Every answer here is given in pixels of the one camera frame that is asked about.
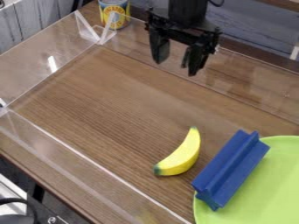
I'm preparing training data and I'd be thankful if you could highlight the yellow toy banana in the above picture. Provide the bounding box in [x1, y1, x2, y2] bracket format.
[154, 126, 202, 176]

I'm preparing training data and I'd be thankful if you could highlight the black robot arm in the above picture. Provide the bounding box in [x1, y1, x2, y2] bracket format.
[144, 0, 226, 76]

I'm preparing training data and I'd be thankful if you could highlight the clear acrylic barrier wall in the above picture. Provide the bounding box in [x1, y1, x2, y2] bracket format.
[0, 12, 299, 224]

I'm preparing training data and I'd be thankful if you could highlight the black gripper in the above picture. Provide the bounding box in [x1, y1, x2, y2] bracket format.
[146, 0, 222, 77]

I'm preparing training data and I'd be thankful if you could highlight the green plate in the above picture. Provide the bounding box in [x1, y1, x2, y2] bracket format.
[192, 136, 299, 224]

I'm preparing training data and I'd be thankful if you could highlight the yellow labelled tin can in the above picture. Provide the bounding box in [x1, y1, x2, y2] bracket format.
[98, 0, 131, 30]

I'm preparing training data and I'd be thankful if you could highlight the blue plastic block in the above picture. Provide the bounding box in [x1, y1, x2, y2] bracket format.
[191, 129, 270, 211]

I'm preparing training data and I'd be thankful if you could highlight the black cable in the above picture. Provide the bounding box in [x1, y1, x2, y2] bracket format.
[0, 197, 42, 224]

